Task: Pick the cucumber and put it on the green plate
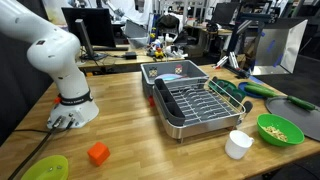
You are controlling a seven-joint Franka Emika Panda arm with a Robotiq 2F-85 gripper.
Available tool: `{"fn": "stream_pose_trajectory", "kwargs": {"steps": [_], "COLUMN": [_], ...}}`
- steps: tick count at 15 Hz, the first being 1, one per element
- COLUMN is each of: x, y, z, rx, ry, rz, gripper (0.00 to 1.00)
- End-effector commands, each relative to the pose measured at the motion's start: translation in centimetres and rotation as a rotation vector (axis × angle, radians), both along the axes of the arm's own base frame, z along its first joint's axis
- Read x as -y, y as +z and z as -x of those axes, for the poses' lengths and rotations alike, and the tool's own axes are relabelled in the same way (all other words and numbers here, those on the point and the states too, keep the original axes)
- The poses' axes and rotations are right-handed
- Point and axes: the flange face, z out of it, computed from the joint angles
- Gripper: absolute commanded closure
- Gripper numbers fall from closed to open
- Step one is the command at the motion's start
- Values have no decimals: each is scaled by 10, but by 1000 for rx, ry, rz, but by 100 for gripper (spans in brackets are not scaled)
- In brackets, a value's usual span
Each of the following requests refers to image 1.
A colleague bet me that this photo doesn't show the green plate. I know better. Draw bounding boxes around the green plate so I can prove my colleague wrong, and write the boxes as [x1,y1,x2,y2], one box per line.
[208,79,246,102]

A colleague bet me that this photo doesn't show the black computer monitor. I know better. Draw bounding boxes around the black computer monitor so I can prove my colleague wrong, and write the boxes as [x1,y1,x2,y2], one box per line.
[62,7,126,61]

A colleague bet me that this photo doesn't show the blue plate in bin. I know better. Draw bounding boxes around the blue plate in bin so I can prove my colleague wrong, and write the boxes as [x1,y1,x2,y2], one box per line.
[155,74,183,81]

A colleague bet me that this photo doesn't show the large cucumber on blue plate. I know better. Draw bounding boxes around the large cucumber on blue plate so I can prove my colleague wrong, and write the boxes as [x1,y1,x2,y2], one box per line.
[244,84,277,98]

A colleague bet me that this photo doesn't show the white plastic cup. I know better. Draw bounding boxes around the white plastic cup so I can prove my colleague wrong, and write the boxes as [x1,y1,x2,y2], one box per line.
[225,130,254,160]

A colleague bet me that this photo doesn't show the green bowl with food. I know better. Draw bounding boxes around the green bowl with food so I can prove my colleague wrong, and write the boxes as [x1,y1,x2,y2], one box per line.
[257,114,305,147]

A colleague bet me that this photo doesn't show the grey round tray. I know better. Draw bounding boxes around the grey round tray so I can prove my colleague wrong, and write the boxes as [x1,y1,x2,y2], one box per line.
[265,96,320,141]

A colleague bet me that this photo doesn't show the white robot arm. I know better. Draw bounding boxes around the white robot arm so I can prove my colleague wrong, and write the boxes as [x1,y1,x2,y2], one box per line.
[0,0,99,129]

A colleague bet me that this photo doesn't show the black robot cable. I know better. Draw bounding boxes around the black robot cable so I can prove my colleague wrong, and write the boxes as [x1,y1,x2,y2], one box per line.
[7,121,76,180]

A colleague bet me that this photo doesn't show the grey plastic bin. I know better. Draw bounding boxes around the grey plastic bin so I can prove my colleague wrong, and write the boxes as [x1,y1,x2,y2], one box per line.
[140,60,209,98]

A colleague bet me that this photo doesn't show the grey dish rack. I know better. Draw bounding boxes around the grey dish rack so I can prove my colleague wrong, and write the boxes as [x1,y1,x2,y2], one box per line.
[153,79,253,142]

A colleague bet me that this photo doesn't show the small dark green cucumber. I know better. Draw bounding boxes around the small dark green cucumber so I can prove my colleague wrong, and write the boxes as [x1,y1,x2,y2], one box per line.
[287,96,316,110]

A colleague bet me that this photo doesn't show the orange cube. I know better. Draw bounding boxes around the orange cube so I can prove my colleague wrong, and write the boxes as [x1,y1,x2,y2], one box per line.
[87,142,110,166]

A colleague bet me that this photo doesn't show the lime green small bowl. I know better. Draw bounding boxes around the lime green small bowl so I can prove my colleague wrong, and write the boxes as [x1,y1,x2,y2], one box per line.
[21,155,69,180]

